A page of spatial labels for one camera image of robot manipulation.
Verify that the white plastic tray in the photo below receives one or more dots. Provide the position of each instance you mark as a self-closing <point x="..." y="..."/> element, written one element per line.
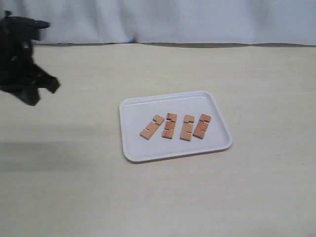
<point x="136" y="113"/>

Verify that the white backdrop cloth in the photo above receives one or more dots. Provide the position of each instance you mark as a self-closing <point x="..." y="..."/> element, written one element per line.
<point x="172" y="21"/>

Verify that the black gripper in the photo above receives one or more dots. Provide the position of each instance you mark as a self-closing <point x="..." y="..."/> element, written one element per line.
<point x="16" y="55"/>

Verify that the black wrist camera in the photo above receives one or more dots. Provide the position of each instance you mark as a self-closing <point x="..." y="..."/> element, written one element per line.
<point x="22" y="28"/>

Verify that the notched wooden piece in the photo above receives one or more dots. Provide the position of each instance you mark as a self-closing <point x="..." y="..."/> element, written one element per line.
<point x="169" y="126"/>
<point x="202" y="126"/>
<point x="152" y="127"/>
<point x="187" y="128"/>

